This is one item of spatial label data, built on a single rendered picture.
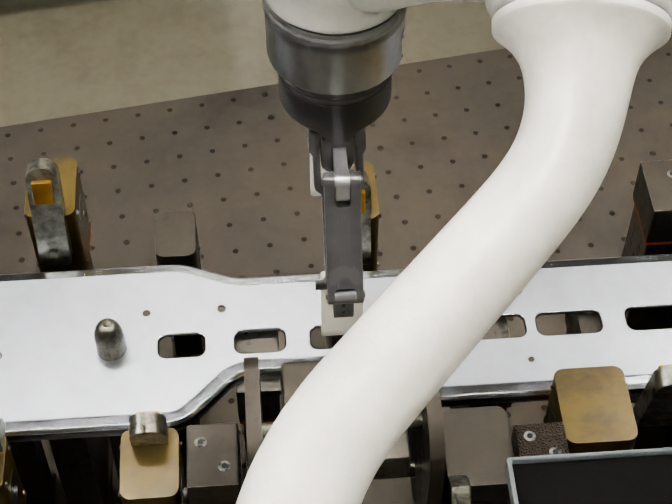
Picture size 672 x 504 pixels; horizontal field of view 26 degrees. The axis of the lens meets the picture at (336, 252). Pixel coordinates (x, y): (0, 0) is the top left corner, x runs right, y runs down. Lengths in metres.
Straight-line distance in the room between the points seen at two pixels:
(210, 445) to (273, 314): 0.28
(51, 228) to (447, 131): 0.77
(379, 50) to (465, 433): 0.64
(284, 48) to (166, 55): 2.50
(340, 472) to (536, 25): 0.27
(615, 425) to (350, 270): 0.57
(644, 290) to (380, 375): 0.95
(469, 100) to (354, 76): 1.39
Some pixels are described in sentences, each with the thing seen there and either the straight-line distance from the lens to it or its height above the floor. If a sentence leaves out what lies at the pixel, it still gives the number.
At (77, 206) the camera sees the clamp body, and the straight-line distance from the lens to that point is 1.73.
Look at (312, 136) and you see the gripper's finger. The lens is 0.98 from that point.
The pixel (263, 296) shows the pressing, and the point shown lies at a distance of 1.66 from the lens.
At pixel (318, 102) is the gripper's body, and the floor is 1.66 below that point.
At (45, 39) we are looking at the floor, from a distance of 3.48.
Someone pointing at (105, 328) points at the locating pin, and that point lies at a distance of 1.59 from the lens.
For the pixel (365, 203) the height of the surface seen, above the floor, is 1.07.
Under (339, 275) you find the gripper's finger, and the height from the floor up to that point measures 1.55.
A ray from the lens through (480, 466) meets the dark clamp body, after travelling 1.45.
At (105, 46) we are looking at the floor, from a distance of 3.44.
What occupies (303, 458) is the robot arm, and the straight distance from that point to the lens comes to 0.77.
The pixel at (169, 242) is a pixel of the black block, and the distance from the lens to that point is 1.73.
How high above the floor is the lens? 2.32
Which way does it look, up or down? 51 degrees down
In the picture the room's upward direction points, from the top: straight up
